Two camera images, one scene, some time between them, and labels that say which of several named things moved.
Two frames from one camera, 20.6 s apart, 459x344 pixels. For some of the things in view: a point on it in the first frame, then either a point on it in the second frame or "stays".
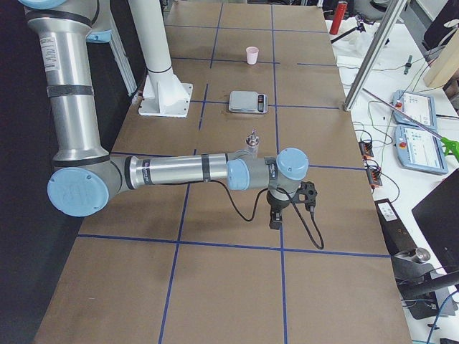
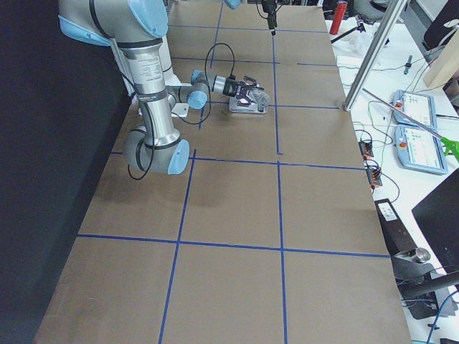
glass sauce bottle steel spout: x=252 y=141 to x=259 y=97
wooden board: x=445 y=64 stays
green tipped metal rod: x=448 y=145 stays
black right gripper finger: x=275 y=220 to x=244 y=104
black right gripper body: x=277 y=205 to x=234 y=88
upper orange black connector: x=366 y=150 stays
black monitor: x=438 y=216 stays
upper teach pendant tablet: x=421 y=107 stays
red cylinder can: x=338 y=18 stays
